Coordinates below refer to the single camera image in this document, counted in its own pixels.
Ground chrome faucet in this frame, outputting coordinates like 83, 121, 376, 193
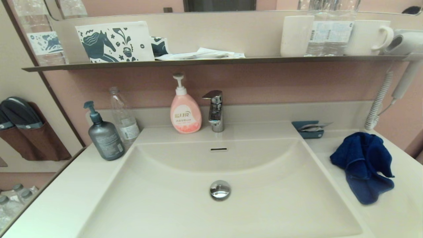
202, 90, 225, 133

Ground dark blue towel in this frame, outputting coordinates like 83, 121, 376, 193
330, 132, 395, 205

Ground chrome sink drain stopper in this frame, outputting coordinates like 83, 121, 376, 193
209, 180, 231, 201

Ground white ceramic sink basin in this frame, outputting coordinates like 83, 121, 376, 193
77, 137, 363, 238

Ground pink hand soap pump bottle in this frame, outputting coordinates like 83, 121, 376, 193
170, 73, 202, 134

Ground white plastic wrapped packets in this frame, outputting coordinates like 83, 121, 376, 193
155, 48, 246, 61

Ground empty clear plastic bottle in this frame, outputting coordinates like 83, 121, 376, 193
109, 87, 140, 148

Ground small dark print pouch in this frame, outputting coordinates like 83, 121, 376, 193
151, 37, 170, 58

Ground large white horse print pouch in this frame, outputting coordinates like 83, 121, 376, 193
75, 21, 155, 63

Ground silver sachet packet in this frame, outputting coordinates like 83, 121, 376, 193
297, 122, 332, 131

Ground blue soap tray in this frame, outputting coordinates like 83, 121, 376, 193
291, 120, 324, 139

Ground grey pump bottle teal pump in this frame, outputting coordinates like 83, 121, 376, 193
84, 101, 125, 161

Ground clear labelled water bottle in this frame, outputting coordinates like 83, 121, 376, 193
331, 0, 355, 56
306, 0, 331, 57

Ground brown slipper bag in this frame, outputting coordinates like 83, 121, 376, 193
0, 126, 38, 161
18, 102, 72, 161

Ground water bottle horse print label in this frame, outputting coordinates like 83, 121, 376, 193
12, 0, 69, 66

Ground grey slipper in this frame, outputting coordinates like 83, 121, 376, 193
0, 105, 15, 130
0, 97, 43, 129

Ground clear capped water bottle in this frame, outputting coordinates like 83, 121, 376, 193
20, 189, 37, 207
0, 195, 23, 232
13, 183, 26, 202

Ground white hair dryer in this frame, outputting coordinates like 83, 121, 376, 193
385, 29, 423, 99

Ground grey metal wall shelf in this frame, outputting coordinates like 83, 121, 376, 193
21, 55, 423, 72

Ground white handleless cup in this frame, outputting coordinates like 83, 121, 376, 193
280, 15, 314, 57

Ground wall mirror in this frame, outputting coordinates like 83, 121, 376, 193
44, 0, 423, 16

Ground white coiled dryer cord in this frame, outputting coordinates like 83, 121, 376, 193
365, 70, 397, 130

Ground white mug with handle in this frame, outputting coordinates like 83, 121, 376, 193
344, 20, 394, 56

